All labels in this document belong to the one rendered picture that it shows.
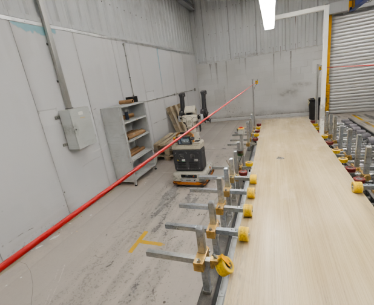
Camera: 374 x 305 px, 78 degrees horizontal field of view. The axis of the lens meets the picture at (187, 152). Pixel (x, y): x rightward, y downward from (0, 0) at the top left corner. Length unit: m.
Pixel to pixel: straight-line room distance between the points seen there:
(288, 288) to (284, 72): 9.05
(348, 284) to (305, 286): 0.18
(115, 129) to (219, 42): 6.72
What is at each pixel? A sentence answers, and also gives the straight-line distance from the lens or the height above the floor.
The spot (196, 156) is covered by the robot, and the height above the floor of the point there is 0.57.
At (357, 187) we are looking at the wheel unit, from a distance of 2.02.
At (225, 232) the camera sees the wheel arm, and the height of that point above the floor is 0.95.
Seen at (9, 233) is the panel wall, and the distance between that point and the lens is 3.62.
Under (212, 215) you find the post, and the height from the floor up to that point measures 1.03.
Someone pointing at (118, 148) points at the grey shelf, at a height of 0.78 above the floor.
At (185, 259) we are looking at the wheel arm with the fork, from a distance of 1.30.
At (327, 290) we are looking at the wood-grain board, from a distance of 1.28.
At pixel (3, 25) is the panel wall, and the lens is 3.82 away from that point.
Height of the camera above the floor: 1.81
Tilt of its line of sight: 17 degrees down
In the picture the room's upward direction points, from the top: 8 degrees counter-clockwise
